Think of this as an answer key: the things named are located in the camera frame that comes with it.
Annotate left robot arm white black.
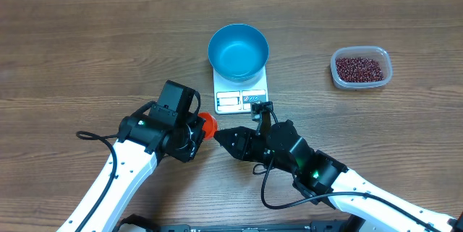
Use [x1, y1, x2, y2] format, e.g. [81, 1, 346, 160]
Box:
[59, 80, 205, 231]

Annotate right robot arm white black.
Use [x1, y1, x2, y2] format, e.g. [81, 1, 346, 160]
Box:
[214, 120, 462, 231]

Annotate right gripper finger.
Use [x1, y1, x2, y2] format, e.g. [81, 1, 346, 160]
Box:
[214, 133, 239, 159]
[216, 126, 246, 137]

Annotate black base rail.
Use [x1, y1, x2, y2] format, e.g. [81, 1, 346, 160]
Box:
[112, 214, 365, 232]

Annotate red beans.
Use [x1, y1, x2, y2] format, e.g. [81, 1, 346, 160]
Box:
[335, 57, 384, 82]

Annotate white digital kitchen scale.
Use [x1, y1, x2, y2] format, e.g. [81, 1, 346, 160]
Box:
[213, 68, 268, 114]

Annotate orange scoop with blue handle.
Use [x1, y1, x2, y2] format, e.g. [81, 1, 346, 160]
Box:
[198, 112, 218, 140]

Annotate clear plastic container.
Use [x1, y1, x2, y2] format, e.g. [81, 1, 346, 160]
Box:
[330, 46, 393, 90]

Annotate blue bowl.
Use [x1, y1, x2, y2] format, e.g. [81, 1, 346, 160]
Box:
[208, 24, 270, 82]

